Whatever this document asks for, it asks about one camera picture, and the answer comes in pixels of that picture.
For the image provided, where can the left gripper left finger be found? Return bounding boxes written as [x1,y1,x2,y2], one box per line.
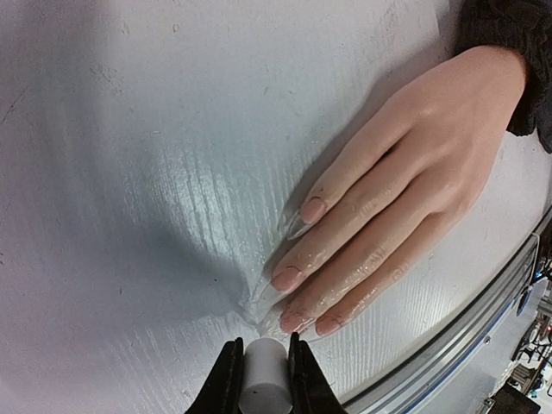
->
[185,338,244,414]

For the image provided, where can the grey black jacket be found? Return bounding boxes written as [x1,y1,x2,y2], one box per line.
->
[455,1,551,154]

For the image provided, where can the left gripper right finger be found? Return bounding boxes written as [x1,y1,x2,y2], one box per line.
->
[288,333,347,414]

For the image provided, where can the aluminium front rail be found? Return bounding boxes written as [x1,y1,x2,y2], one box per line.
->
[344,233,542,413]

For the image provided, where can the mannequin hand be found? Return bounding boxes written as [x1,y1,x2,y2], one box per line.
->
[260,47,524,338]

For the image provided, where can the white nail polish cap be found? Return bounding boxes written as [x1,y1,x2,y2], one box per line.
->
[239,338,292,414]

